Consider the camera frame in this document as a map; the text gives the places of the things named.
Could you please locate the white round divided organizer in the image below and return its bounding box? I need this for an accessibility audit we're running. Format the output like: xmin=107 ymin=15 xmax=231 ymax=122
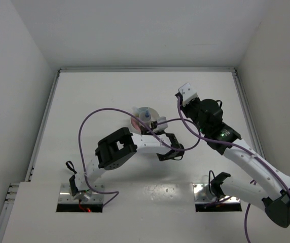
xmin=130 ymin=106 xmax=159 ymax=134

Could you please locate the blue highlighter marker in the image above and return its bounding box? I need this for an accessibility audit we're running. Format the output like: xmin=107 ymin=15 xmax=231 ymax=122
xmin=132 ymin=106 xmax=142 ymax=116

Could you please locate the pink highlighter marker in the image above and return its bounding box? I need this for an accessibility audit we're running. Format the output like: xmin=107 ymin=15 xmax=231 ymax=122
xmin=132 ymin=120 xmax=139 ymax=127

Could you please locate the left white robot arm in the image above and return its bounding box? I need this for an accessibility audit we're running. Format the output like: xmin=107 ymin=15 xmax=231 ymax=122
xmin=69 ymin=127 xmax=185 ymax=198

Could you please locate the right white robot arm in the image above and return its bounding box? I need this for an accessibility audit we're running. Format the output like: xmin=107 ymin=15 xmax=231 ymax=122
xmin=177 ymin=97 xmax=290 ymax=228

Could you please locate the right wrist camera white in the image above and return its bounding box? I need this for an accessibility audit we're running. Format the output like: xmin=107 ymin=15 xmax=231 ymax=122
xmin=178 ymin=83 xmax=198 ymax=106

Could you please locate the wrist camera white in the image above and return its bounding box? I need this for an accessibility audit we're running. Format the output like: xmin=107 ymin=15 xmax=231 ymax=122
xmin=151 ymin=116 xmax=168 ymax=133
xmin=178 ymin=83 xmax=198 ymax=106

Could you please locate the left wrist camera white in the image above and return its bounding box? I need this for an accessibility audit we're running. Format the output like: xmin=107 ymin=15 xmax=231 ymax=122
xmin=151 ymin=116 xmax=168 ymax=133

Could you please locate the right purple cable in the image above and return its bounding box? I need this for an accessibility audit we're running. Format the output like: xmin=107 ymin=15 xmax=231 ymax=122
xmin=175 ymin=95 xmax=290 ymax=243

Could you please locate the purple cable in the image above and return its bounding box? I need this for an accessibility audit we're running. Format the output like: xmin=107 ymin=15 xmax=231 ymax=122
xmin=79 ymin=108 xmax=201 ymax=206
xmin=175 ymin=95 xmax=290 ymax=243

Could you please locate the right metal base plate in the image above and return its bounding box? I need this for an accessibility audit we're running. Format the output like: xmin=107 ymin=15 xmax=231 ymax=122
xmin=192 ymin=183 xmax=240 ymax=205

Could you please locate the metal base plate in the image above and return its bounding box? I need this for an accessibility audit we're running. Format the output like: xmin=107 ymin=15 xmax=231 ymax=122
xmin=192 ymin=183 xmax=240 ymax=205
xmin=57 ymin=183 xmax=104 ymax=205

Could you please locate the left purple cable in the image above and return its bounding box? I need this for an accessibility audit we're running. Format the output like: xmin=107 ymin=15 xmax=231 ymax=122
xmin=79 ymin=108 xmax=201 ymax=206

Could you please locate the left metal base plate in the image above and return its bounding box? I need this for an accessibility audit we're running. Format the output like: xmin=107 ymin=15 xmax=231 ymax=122
xmin=57 ymin=183 xmax=104 ymax=205

